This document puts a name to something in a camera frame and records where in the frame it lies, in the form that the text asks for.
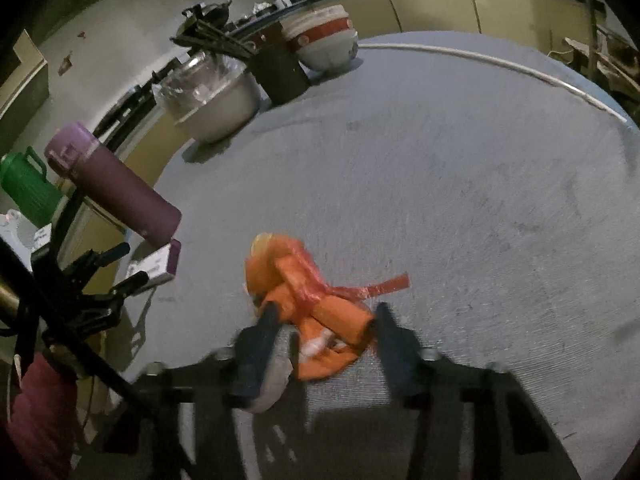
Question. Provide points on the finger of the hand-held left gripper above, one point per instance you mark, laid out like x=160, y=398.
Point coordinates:
x=107, y=255
x=130, y=282

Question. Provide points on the tan base cabinets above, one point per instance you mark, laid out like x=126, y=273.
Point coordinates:
x=435, y=5

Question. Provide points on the black wok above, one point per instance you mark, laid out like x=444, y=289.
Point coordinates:
x=205, y=10

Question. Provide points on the purple thermos bottle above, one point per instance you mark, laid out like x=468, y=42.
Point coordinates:
x=115, y=185

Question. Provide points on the dark chopstick holder cup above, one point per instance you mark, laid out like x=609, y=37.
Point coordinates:
x=280, y=77

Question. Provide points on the small white purple box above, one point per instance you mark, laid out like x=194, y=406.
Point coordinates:
x=160, y=260

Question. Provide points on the white electric kettle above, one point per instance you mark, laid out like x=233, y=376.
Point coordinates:
x=10, y=227

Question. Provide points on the metal bowl with plastic wrap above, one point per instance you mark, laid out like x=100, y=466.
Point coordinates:
x=215, y=100

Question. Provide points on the green thermos jug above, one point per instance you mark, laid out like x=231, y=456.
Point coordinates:
x=27, y=190

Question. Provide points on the orange plastic bag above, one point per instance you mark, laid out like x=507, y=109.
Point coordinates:
x=300, y=290

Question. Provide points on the person's left forearm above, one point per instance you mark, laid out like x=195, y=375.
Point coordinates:
x=40, y=410

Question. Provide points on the plain white bowl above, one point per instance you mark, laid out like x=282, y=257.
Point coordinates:
x=330, y=55

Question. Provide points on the black gas stove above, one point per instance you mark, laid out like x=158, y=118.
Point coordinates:
x=130, y=105

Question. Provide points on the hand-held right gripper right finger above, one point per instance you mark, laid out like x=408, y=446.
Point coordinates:
x=400, y=355

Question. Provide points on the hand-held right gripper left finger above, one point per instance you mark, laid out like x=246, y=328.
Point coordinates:
x=255, y=355

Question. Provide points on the thin white rod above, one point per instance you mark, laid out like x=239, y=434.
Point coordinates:
x=500, y=62

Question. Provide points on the white bowl red band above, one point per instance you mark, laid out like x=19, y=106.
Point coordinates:
x=317, y=27

